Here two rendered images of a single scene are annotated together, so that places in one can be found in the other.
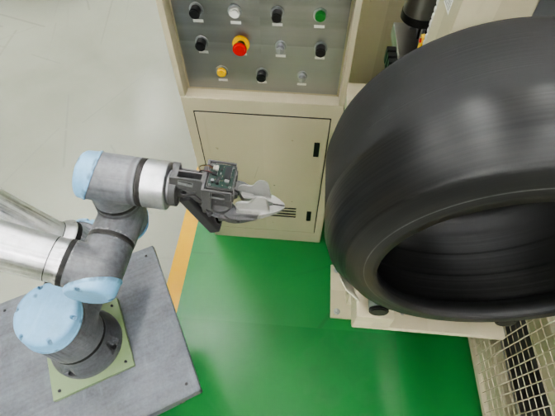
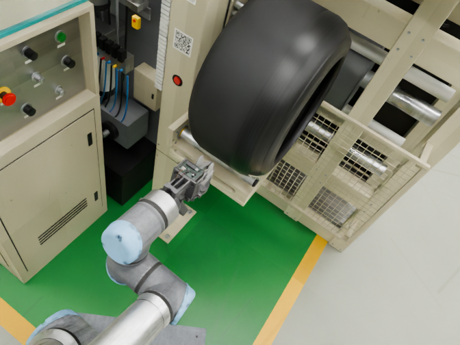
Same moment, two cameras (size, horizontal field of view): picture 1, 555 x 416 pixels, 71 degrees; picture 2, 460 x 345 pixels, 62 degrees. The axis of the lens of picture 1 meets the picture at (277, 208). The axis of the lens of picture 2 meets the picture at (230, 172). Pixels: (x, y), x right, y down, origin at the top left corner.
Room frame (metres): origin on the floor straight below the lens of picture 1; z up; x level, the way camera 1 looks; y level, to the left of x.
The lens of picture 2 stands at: (0.23, 0.63, 1.99)
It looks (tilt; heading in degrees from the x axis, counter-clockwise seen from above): 52 degrees down; 283
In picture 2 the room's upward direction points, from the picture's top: 21 degrees clockwise
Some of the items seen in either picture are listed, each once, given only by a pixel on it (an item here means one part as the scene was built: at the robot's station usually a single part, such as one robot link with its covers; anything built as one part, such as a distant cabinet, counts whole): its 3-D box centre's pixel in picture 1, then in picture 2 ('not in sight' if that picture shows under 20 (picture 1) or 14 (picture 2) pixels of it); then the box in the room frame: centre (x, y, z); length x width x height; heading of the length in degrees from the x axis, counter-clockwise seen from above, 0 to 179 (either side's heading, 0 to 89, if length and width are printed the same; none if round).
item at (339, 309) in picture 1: (358, 291); (164, 213); (0.73, -0.39, 0.01); 0.27 x 0.27 x 0.02; 85
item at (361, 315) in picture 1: (369, 255); (213, 165); (0.49, -0.24, 0.83); 0.36 x 0.09 x 0.06; 175
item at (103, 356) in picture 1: (81, 338); not in sight; (0.32, 0.54, 0.67); 0.19 x 0.19 x 0.10
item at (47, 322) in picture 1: (61, 320); not in sight; (0.33, 0.54, 0.80); 0.17 x 0.15 x 0.18; 173
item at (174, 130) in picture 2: not in sight; (201, 111); (0.65, -0.40, 0.90); 0.40 x 0.03 x 0.10; 85
